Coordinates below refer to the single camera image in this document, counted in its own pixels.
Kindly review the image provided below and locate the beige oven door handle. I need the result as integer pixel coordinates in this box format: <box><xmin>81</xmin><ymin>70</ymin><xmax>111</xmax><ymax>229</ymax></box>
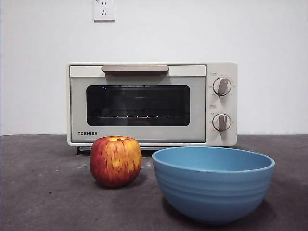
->
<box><xmin>101</xmin><ymin>65</ymin><xmax>170</xmax><ymax>77</ymax></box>

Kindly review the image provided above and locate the red yellow apple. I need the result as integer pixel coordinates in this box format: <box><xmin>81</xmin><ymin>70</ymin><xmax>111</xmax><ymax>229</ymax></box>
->
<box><xmin>90</xmin><ymin>135</ymin><xmax>142</xmax><ymax>189</ymax></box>

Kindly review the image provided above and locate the glass-windowed oven door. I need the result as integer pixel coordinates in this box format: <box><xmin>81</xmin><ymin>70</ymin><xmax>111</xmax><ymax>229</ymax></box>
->
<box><xmin>69</xmin><ymin>64</ymin><xmax>207</xmax><ymax>144</ymax></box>

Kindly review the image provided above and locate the blue ribbed bowl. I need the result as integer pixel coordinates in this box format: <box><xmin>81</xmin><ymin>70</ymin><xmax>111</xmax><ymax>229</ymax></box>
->
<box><xmin>152</xmin><ymin>146</ymin><xmax>276</xmax><ymax>225</ymax></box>

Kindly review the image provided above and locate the cream oven dial knob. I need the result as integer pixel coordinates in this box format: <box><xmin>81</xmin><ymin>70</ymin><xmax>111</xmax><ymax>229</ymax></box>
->
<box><xmin>213</xmin><ymin>77</ymin><xmax>232</xmax><ymax>97</ymax></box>
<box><xmin>212</xmin><ymin>113</ymin><xmax>231</xmax><ymax>132</ymax></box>

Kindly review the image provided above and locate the cream Toshiba toaster oven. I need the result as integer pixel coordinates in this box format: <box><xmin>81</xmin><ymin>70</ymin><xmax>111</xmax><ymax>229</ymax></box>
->
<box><xmin>66</xmin><ymin>61</ymin><xmax>238</xmax><ymax>148</ymax></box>

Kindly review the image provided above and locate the white wall power socket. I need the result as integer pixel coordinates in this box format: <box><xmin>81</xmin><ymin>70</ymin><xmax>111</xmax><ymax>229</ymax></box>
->
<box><xmin>93</xmin><ymin>0</ymin><xmax>116</xmax><ymax>23</ymax></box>

